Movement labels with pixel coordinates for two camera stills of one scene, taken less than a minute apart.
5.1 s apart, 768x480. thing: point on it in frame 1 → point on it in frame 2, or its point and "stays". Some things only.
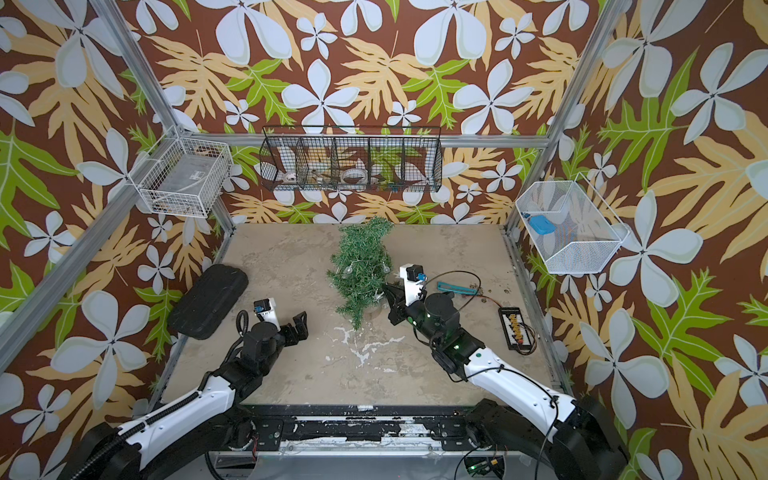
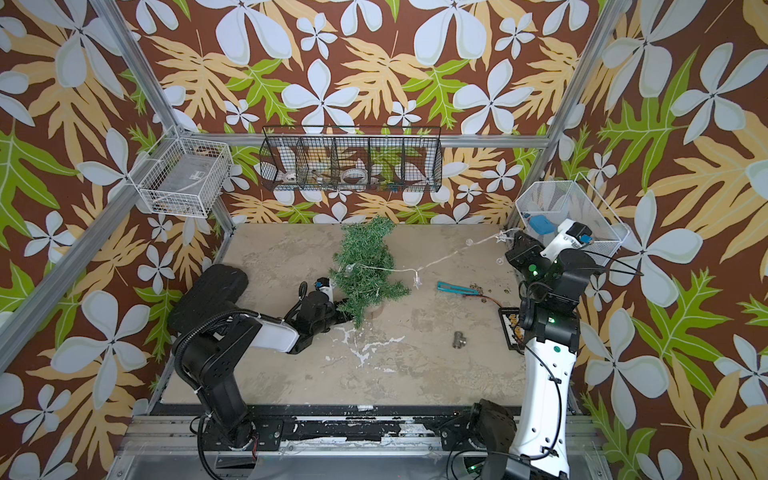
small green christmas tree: x=362 y=266 stays
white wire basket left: x=182 y=176 stays
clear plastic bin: x=572 y=228 stays
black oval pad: x=201 y=309 stays
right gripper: x=399 y=310 → x=521 y=260
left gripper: x=302 y=328 → x=343 y=317
